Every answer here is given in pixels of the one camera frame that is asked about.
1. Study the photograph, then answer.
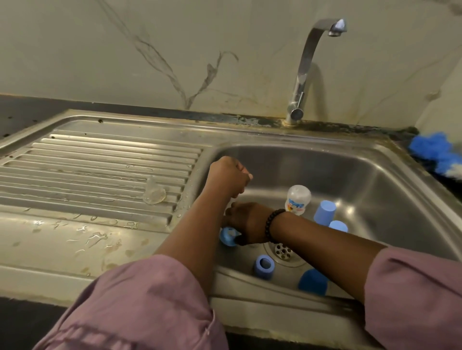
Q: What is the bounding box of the person's left hand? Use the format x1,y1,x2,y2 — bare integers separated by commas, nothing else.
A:
202,156,254,200

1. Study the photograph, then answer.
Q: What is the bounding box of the person's right hand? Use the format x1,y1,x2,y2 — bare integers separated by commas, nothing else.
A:
222,201,275,246

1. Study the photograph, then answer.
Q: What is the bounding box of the cartoon print baby bottle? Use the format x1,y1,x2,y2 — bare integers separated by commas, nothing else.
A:
284,185,313,216

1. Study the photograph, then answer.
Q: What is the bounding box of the clear silicone teat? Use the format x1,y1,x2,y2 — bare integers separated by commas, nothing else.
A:
142,176,167,206

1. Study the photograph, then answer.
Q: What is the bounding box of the dark blue dome cap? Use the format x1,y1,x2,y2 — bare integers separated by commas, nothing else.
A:
298,268,329,297

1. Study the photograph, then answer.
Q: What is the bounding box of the blue and white bottle brush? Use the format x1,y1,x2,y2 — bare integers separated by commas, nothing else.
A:
409,132,462,181

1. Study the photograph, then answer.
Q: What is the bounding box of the person's right forearm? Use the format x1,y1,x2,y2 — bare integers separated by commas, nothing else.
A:
270,212,387,304

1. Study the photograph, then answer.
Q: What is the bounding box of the person's left forearm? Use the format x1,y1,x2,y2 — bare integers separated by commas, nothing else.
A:
155,189,239,298

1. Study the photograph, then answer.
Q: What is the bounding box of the metal sink drain strainer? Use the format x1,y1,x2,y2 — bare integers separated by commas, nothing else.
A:
263,241,308,268

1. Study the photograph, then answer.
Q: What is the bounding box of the chrome sink faucet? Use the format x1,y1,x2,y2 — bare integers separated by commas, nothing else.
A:
283,18,347,127

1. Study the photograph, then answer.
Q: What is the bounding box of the stainless steel sink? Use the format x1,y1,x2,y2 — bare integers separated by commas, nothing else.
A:
0,108,462,350

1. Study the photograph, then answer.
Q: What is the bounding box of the pink shirt sleeve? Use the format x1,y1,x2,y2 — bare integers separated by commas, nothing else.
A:
364,247,462,350
32,254,228,350

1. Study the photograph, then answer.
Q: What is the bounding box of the black bead bracelet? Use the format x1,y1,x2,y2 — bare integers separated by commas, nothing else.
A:
263,208,287,244

